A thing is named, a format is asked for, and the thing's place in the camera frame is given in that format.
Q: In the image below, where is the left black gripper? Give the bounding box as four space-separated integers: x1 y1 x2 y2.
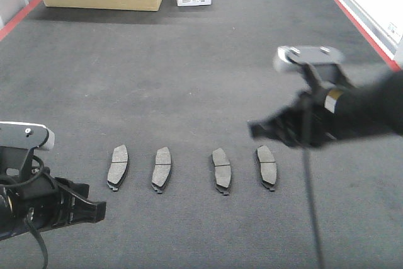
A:
0 168 107 240

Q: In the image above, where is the grey brake pad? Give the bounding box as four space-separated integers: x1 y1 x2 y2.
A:
212 148 232 195
151 147 172 194
256 145 277 192
107 144 129 192

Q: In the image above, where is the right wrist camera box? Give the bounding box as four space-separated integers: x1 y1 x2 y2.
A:
273 45 344 73

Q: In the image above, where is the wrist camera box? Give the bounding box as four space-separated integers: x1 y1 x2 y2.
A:
273 45 344 73
1 121 55 151

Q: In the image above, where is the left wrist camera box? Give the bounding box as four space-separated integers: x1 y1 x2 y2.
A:
1 121 55 151

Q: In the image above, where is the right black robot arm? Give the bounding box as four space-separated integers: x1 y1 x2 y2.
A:
248 71 402 148

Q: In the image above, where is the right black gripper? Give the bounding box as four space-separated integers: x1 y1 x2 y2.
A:
247 89 346 148

